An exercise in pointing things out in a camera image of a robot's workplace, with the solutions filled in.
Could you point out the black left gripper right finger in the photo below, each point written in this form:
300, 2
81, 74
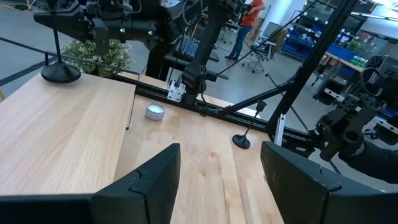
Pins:
298, 186

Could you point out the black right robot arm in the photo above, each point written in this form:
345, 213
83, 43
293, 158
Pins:
202, 46

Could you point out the wooden shelf with black legs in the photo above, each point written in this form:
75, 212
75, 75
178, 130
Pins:
62, 124

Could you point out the black candle stick holder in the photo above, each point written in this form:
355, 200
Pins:
241, 141
60, 74

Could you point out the grey office chair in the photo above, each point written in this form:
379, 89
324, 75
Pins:
264, 46

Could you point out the black aluminium rig frame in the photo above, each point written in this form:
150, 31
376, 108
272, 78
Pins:
314, 59

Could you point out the wooden workbench with blue panel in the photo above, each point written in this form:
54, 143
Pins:
342, 60

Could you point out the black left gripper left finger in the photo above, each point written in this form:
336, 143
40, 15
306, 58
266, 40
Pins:
155, 186

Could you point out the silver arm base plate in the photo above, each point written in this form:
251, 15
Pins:
176, 91

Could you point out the blue storage bin cart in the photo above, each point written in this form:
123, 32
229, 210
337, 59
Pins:
298, 43

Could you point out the backlit black keyboard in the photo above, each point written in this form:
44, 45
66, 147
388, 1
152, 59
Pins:
189, 46

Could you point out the silver metal bracket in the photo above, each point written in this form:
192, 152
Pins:
280, 130

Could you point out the blue speckled white candle tin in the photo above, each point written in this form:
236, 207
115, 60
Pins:
155, 112

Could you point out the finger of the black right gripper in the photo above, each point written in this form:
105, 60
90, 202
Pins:
68, 21

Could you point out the potted plant with white flowers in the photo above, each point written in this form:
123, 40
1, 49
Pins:
112, 59

